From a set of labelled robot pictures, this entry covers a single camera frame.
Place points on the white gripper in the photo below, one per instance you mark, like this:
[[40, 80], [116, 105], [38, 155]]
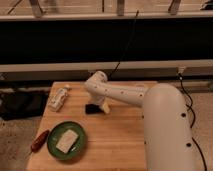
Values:
[[99, 100]]

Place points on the black eraser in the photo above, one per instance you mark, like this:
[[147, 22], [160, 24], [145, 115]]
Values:
[[92, 109]]

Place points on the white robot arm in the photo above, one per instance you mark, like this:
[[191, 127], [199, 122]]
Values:
[[167, 132]]

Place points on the wooden table board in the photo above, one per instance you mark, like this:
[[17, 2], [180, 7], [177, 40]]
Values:
[[115, 141]]

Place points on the white toy car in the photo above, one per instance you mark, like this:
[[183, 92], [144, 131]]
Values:
[[57, 100]]

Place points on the white sponge block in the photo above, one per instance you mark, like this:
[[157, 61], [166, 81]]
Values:
[[66, 141]]

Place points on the green plate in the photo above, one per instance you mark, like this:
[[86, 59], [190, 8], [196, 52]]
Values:
[[76, 149]]

